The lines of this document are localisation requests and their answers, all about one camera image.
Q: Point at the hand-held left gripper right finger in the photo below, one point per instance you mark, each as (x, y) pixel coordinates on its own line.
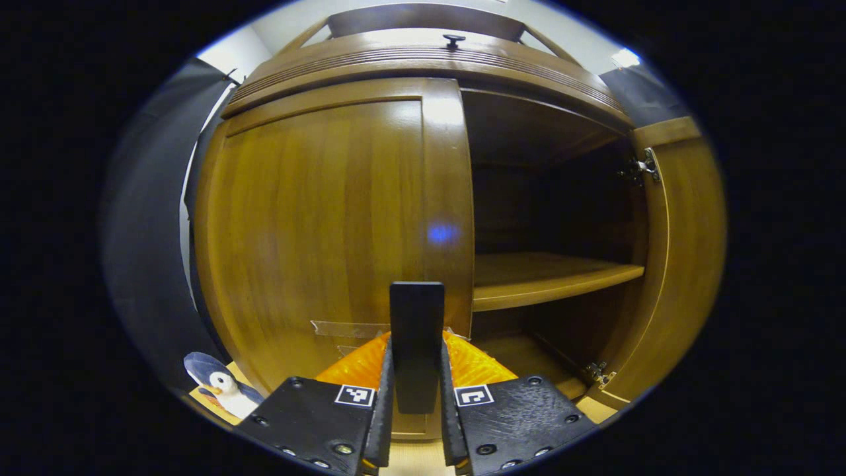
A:
(449, 410)

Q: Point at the wooden shoe cabinet door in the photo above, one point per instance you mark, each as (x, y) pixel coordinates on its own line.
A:
(687, 264)
(317, 231)

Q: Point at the wooden inner shelf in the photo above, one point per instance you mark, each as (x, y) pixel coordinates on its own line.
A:
(542, 277)

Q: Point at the wooden cabinet drawer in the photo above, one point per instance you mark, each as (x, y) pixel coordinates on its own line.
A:
(396, 41)

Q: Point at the metal door hinge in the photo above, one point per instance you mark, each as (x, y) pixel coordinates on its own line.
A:
(642, 166)
(598, 373)

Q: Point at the black drawer knob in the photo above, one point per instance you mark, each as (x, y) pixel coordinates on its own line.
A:
(454, 39)

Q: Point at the ceiling light panel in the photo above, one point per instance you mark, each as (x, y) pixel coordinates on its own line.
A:
(625, 58)

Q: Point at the penguin plush toy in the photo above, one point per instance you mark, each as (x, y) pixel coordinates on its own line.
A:
(221, 387)

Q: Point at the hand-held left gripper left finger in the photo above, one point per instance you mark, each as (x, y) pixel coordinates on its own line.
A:
(385, 410)

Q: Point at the wooden double-door shoe cabinet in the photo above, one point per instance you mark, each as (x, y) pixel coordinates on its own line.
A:
(542, 132)

